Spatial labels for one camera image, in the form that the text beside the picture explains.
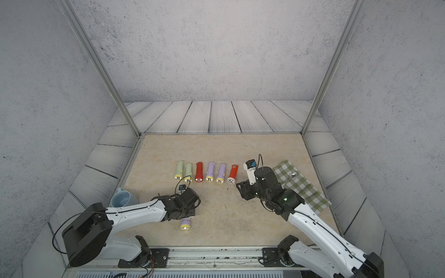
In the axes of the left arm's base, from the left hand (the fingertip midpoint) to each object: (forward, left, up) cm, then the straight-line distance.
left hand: (194, 212), depth 86 cm
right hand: (+4, -23, +20) cm, 30 cm away
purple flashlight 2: (+17, -13, +3) cm, 21 cm away
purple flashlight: (+18, -7, +3) cm, 19 cm away
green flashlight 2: (+21, +5, +3) cm, 22 cm away
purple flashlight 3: (-6, +3, +3) cm, 7 cm away
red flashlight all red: (+18, -1, +3) cm, 18 cm away
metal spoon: (+18, -52, +4) cm, 55 cm away
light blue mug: (+6, +37, +3) cm, 37 cm away
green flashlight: (+26, +11, +3) cm, 28 cm away
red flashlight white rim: (+17, -19, +3) cm, 25 cm away
